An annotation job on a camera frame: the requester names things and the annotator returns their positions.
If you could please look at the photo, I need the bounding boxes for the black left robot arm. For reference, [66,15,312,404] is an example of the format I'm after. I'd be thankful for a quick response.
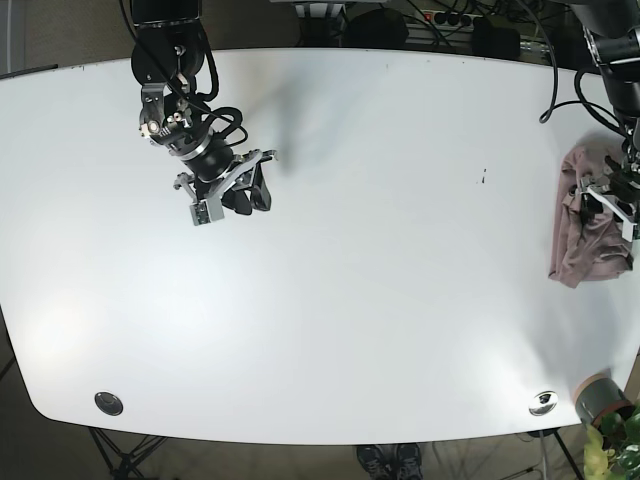
[564,1,639,242]

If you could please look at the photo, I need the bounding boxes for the dusty pink T-shirt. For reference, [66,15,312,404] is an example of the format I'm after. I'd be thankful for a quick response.
[549,142,634,288]

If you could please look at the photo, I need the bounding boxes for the right metal table grommet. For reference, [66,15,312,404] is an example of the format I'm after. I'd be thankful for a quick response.
[528,391,558,417]

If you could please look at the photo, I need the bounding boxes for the green potted plant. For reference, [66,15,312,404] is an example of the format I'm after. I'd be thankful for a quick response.
[583,405,639,480]

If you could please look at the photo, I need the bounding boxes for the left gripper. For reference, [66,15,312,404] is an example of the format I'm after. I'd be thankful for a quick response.
[576,140,639,241]

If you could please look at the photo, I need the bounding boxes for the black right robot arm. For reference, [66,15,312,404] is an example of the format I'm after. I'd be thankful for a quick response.
[119,1,276,226]

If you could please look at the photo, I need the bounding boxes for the grey plant pot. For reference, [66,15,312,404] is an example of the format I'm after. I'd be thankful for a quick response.
[573,373,635,429]

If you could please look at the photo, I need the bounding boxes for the left metal table grommet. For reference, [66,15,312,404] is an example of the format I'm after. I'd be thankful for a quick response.
[94,392,124,416]

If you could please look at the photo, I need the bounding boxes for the person's dark shoes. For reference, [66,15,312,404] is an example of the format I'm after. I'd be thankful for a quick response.
[355,443,424,480]

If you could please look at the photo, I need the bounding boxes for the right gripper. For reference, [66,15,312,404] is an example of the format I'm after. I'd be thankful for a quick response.
[140,95,277,226]

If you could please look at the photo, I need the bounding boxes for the metal table grommet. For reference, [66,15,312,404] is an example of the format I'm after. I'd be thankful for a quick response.
[528,391,558,417]
[94,392,124,416]

